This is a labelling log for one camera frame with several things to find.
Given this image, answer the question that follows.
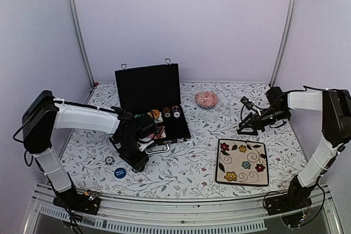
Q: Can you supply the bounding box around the purple chip stack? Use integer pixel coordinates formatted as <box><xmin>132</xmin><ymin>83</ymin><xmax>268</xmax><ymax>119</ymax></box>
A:
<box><xmin>172</xmin><ymin>105</ymin><xmax>181</xmax><ymax>118</ymax></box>

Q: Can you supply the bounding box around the black triangular dealer button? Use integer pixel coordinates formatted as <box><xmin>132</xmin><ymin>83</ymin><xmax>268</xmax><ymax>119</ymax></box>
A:
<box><xmin>155</xmin><ymin>126</ymin><xmax>166</xmax><ymax>138</ymax></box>

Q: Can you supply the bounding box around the black poker case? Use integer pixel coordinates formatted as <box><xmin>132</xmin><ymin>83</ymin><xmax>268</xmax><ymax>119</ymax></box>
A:
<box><xmin>115</xmin><ymin>63</ymin><xmax>191</xmax><ymax>152</ymax></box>

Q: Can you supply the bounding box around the orange big blind button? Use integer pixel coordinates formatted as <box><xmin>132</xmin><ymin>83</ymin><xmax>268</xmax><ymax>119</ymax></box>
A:
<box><xmin>148</xmin><ymin>109</ymin><xmax>160</xmax><ymax>119</ymax></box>

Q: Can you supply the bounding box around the front aluminium rail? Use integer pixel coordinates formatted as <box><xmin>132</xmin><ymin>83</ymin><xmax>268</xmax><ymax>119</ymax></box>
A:
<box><xmin>24</xmin><ymin>183</ymin><xmax>346</xmax><ymax>233</ymax></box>

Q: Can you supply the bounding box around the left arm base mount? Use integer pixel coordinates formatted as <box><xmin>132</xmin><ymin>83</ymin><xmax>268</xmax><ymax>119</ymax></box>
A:
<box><xmin>53</xmin><ymin>188</ymin><xmax>101</xmax><ymax>215</ymax></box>

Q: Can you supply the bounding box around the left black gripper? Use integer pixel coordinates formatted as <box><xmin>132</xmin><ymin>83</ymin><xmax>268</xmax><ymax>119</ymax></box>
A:
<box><xmin>118</xmin><ymin>137</ymin><xmax>150</xmax><ymax>173</ymax></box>

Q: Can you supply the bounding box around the black orange chip stack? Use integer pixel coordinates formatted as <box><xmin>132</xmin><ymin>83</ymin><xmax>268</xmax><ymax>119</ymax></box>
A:
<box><xmin>162</xmin><ymin>107</ymin><xmax>172</xmax><ymax>118</ymax></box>

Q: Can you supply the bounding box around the aluminium frame post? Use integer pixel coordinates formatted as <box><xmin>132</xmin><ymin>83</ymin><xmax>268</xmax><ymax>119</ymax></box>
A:
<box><xmin>269</xmin><ymin>0</ymin><xmax>298</xmax><ymax>87</ymax></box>
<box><xmin>67</xmin><ymin>0</ymin><xmax>95</xmax><ymax>88</ymax></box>

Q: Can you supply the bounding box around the right aluminium frame post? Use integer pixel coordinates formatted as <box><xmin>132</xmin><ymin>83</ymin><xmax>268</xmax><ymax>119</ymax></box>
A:
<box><xmin>269</xmin><ymin>0</ymin><xmax>298</xmax><ymax>87</ymax></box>

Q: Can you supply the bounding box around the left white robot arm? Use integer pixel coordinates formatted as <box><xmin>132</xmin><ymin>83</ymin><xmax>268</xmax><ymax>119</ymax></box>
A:
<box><xmin>13</xmin><ymin>90</ymin><xmax>155</xmax><ymax>209</ymax></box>

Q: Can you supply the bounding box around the blue playing card deck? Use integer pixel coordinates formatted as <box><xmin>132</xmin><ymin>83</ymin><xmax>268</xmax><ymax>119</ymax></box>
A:
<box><xmin>154</xmin><ymin>115</ymin><xmax>163</xmax><ymax>124</ymax></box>

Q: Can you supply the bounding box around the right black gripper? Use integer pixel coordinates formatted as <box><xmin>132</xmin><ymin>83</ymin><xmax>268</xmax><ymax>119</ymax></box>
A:
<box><xmin>238</xmin><ymin>106</ymin><xmax>289</xmax><ymax>136</ymax></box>

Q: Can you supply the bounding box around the blue small blind button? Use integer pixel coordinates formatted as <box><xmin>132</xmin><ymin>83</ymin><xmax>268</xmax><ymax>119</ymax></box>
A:
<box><xmin>114</xmin><ymin>168</ymin><xmax>127</xmax><ymax>179</ymax></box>

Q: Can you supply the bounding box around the red playing card deck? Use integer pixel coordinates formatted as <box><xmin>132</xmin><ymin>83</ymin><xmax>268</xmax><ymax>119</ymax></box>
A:
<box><xmin>149</xmin><ymin>126</ymin><xmax>166</xmax><ymax>140</ymax></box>

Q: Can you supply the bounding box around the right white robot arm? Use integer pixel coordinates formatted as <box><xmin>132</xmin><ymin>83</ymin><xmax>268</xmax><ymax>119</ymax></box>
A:
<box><xmin>237</xmin><ymin>86</ymin><xmax>350</xmax><ymax>210</ymax></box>

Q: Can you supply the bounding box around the red patterned bowl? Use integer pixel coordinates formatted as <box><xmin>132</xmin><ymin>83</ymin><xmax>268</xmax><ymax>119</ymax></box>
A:
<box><xmin>195</xmin><ymin>91</ymin><xmax>219</xmax><ymax>109</ymax></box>

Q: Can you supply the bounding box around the floral square plate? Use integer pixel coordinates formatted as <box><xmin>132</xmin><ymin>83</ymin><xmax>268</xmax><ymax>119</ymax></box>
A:
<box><xmin>214</xmin><ymin>139</ymin><xmax>269</xmax><ymax>186</ymax></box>

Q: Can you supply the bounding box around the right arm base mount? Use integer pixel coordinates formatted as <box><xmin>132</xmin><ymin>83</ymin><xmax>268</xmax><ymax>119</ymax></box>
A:
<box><xmin>262</xmin><ymin>191</ymin><xmax>312</xmax><ymax>229</ymax></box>

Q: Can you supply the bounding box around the left aluminium frame post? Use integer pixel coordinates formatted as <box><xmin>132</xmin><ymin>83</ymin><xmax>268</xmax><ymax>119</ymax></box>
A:
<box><xmin>67</xmin><ymin>0</ymin><xmax>95</xmax><ymax>88</ymax></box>

